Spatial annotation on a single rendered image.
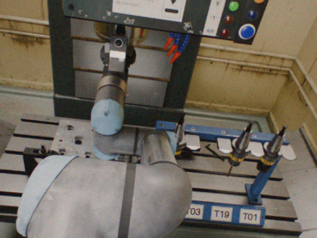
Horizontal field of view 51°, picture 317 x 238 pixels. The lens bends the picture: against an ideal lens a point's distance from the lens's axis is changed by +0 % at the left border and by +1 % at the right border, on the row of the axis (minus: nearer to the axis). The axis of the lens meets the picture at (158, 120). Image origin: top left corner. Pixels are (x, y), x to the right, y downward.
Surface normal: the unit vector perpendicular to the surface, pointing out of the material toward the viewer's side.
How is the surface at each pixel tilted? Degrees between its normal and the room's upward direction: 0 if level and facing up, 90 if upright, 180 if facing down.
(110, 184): 16
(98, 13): 90
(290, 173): 24
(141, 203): 34
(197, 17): 90
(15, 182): 0
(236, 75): 90
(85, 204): 39
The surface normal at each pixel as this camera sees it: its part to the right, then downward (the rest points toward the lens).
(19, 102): 0.15, -0.75
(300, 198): -0.27, -0.73
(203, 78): 0.00, 0.65
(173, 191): 0.71, -0.40
